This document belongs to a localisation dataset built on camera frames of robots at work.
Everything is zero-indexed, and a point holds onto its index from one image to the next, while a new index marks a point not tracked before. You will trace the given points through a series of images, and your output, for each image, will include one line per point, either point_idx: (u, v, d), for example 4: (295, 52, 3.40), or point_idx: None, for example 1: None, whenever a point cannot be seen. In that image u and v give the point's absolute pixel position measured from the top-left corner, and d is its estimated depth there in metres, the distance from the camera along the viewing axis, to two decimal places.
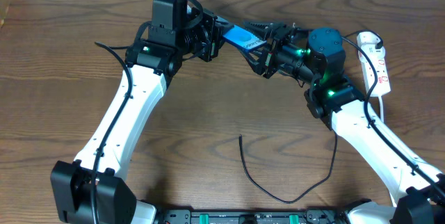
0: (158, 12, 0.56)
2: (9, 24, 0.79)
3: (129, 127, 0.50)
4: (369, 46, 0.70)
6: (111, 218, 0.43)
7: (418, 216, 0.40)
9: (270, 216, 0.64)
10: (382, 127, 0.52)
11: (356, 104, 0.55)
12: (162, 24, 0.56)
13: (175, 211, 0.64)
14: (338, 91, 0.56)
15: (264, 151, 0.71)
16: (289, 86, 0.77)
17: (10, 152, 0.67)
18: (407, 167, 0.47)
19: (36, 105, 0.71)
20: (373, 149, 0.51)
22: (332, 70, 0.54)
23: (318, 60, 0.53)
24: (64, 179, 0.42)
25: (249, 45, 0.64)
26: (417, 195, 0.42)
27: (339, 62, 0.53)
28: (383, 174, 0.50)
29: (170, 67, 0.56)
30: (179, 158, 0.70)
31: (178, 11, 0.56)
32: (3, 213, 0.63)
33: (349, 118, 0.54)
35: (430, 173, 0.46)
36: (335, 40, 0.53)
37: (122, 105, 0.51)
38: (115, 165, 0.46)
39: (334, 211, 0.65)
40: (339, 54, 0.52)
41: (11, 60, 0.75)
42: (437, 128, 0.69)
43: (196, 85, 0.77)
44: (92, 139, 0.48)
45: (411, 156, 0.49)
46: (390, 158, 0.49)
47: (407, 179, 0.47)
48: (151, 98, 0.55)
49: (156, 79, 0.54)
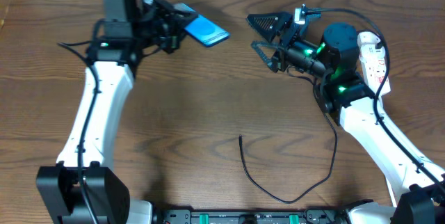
0: (108, 8, 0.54)
2: (11, 26, 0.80)
3: (104, 120, 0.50)
4: (369, 46, 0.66)
6: (107, 208, 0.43)
7: (420, 213, 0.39)
9: (270, 216, 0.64)
10: (390, 125, 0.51)
11: (366, 101, 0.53)
12: (116, 19, 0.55)
13: (174, 211, 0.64)
14: (352, 87, 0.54)
15: (264, 151, 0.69)
16: (290, 85, 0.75)
17: (10, 151, 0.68)
18: (412, 165, 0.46)
19: (37, 105, 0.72)
20: (379, 146, 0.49)
22: (345, 66, 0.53)
23: (333, 53, 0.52)
24: (49, 183, 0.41)
25: (210, 41, 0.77)
26: (421, 192, 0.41)
27: (352, 59, 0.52)
28: (387, 170, 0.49)
29: (132, 58, 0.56)
30: (178, 158, 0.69)
31: (130, 3, 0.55)
32: (4, 211, 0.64)
33: (357, 114, 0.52)
35: (435, 172, 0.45)
36: (350, 35, 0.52)
37: (93, 101, 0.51)
38: (99, 157, 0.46)
39: (334, 211, 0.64)
40: (352, 49, 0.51)
41: (12, 61, 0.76)
42: (438, 128, 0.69)
43: (195, 84, 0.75)
44: (71, 139, 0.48)
45: (418, 155, 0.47)
46: (396, 155, 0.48)
47: (411, 177, 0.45)
48: (120, 89, 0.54)
49: (120, 71, 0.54)
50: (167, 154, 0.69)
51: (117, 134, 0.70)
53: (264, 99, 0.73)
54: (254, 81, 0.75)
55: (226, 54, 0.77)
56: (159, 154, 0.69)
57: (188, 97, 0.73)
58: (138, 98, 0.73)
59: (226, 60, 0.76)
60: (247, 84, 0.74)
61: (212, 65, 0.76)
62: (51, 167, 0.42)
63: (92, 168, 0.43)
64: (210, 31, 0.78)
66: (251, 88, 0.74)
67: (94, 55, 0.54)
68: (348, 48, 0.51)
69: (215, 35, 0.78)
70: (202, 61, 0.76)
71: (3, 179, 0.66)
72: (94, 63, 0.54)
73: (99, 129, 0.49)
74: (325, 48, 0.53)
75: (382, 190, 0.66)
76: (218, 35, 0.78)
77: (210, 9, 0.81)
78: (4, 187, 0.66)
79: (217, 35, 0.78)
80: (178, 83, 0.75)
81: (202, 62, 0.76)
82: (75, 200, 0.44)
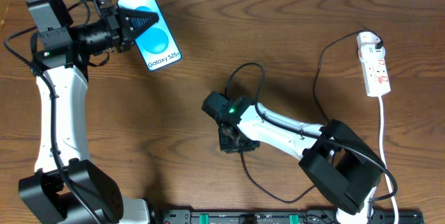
0: (40, 19, 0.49)
2: (10, 26, 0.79)
3: (69, 117, 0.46)
4: (369, 46, 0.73)
6: (95, 200, 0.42)
7: (317, 170, 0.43)
9: (270, 216, 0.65)
10: (275, 115, 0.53)
11: (250, 109, 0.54)
12: (50, 27, 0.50)
13: (175, 211, 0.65)
14: (235, 106, 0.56)
15: (265, 150, 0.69)
16: (293, 85, 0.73)
17: (10, 152, 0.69)
18: (296, 135, 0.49)
19: (35, 106, 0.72)
20: (274, 138, 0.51)
22: (220, 104, 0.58)
23: (210, 109, 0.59)
24: (33, 193, 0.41)
25: (152, 66, 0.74)
26: (311, 152, 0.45)
27: (220, 99, 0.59)
28: (286, 149, 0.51)
29: (78, 59, 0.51)
30: (179, 158, 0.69)
31: (59, 8, 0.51)
32: (7, 211, 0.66)
33: (247, 123, 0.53)
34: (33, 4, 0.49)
35: (314, 129, 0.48)
36: (215, 96, 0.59)
37: (52, 106, 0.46)
38: (75, 154, 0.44)
39: (334, 210, 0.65)
40: (215, 97, 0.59)
41: (10, 60, 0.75)
42: (437, 129, 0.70)
43: (195, 85, 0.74)
44: (42, 147, 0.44)
45: (297, 124, 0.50)
46: (284, 134, 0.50)
47: (299, 147, 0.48)
48: (77, 90, 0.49)
49: (70, 74, 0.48)
50: (167, 154, 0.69)
51: (117, 134, 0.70)
53: (267, 98, 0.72)
54: (254, 81, 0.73)
55: (226, 55, 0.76)
56: (158, 154, 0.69)
57: (188, 97, 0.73)
58: (135, 98, 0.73)
59: (225, 60, 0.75)
60: (248, 84, 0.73)
61: (212, 65, 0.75)
62: (31, 176, 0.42)
63: (75, 162, 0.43)
64: (157, 52, 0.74)
66: (252, 89, 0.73)
67: (41, 65, 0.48)
68: (212, 98, 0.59)
69: (161, 58, 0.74)
70: (202, 60, 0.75)
71: (6, 180, 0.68)
72: (44, 72, 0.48)
73: (65, 127, 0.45)
74: (209, 113, 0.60)
75: (382, 190, 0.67)
76: (166, 59, 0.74)
77: (210, 9, 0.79)
78: (8, 187, 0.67)
79: (164, 58, 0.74)
80: (177, 83, 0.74)
81: (201, 62, 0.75)
82: (68, 204, 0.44)
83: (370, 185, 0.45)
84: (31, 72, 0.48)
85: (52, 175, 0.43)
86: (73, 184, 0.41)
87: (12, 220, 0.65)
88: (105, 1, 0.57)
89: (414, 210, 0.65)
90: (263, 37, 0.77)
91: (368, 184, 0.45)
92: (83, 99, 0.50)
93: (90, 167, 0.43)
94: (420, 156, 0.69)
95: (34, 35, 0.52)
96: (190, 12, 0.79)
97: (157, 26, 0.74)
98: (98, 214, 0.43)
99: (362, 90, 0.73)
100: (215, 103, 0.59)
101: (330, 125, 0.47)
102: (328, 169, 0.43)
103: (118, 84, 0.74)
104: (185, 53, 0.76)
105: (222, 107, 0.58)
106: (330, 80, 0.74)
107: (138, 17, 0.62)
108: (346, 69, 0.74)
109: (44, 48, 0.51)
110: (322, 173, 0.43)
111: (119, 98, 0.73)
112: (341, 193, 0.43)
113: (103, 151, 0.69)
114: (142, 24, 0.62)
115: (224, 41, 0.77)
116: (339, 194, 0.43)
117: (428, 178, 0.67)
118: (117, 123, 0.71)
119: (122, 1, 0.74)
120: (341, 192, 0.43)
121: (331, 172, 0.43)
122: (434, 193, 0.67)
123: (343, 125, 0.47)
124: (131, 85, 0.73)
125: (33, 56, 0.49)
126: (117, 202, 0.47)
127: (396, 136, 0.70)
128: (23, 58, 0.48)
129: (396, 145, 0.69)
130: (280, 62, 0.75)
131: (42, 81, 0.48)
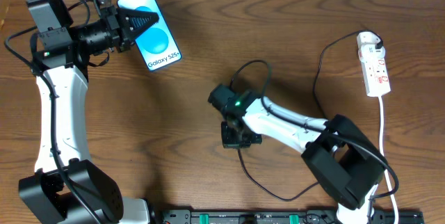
0: (40, 19, 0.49)
2: (10, 26, 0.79)
3: (69, 117, 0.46)
4: (369, 46, 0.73)
6: (95, 199, 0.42)
7: (320, 162, 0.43)
9: (270, 216, 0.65)
10: (280, 109, 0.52)
11: (257, 104, 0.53)
12: (50, 27, 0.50)
13: (175, 211, 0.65)
14: (240, 99, 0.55)
15: (265, 150, 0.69)
16: (292, 85, 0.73)
17: (10, 152, 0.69)
18: (300, 128, 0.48)
19: (35, 106, 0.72)
20: (279, 131, 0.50)
22: (227, 97, 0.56)
23: (215, 101, 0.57)
24: (33, 193, 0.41)
25: (152, 66, 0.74)
26: (313, 144, 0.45)
27: (225, 91, 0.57)
28: (290, 143, 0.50)
29: (78, 59, 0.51)
30: (179, 158, 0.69)
31: (59, 8, 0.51)
32: (7, 211, 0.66)
33: (252, 117, 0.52)
34: (33, 4, 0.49)
35: (318, 124, 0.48)
36: (222, 88, 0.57)
37: (52, 106, 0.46)
38: (75, 154, 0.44)
39: (334, 210, 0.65)
40: (220, 89, 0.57)
41: (10, 60, 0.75)
42: (437, 129, 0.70)
43: (195, 85, 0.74)
44: (42, 147, 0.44)
45: (302, 117, 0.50)
46: (288, 127, 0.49)
47: (302, 140, 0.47)
48: (77, 91, 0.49)
49: (70, 74, 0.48)
50: (167, 154, 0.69)
51: (117, 134, 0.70)
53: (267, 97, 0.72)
54: (254, 80, 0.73)
55: (226, 54, 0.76)
56: (158, 154, 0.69)
57: (188, 97, 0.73)
58: (135, 98, 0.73)
59: (225, 60, 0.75)
60: (248, 84, 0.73)
61: (212, 65, 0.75)
62: (31, 177, 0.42)
63: (75, 162, 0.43)
64: (157, 51, 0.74)
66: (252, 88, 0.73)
67: (41, 65, 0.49)
68: (218, 90, 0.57)
69: (161, 58, 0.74)
70: (202, 60, 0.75)
71: (7, 180, 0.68)
72: (44, 72, 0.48)
73: (65, 127, 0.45)
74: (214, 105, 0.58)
75: (382, 190, 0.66)
76: (166, 59, 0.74)
77: (210, 9, 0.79)
78: (9, 187, 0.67)
79: (164, 58, 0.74)
80: (177, 83, 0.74)
81: (201, 62, 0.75)
82: (68, 204, 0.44)
83: (372, 182, 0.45)
84: (31, 72, 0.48)
85: (52, 174, 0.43)
86: (73, 184, 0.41)
87: (12, 220, 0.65)
88: (105, 1, 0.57)
89: (414, 210, 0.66)
90: (263, 37, 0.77)
91: (369, 181, 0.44)
92: (83, 99, 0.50)
93: (90, 167, 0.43)
94: (420, 156, 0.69)
95: (34, 35, 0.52)
96: (190, 12, 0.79)
97: (157, 26, 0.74)
98: (98, 214, 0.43)
99: (362, 90, 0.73)
100: (221, 96, 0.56)
101: (334, 120, 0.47)
102: (330, 163, 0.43)
103: (118, 84, 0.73)
104: (185, 53, 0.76)
105: (229, 100, 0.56)
106: (330, 80, 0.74)
107: (137, 17, 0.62)
108: (346, 69, 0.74)
109: (44, 48, 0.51)
110: (325, 166, 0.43)
111: (119, 98, 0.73)
112: (343, 187, 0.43)
113: (103, 151, 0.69)
114: (142, 24, 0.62)
115: (224, 41, 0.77)
116: (340, 188, 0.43)
117: (428, 178, 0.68)
118: (117, 123, 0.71)
119: (122, 1, 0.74)
120: (343, 186, 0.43)
121: (334, 165, 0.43)
122: (433, 192, 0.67)
123: (348, 120, 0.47)
124: (131, 85, 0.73)
125: (33, 57, 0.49)
126: (117, 201, 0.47)
127: (397, 135, 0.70)
128: (23, 59, 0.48)
129: (396, 145, 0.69)
130: (280, 62, 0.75)
131: (42, 82, 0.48)
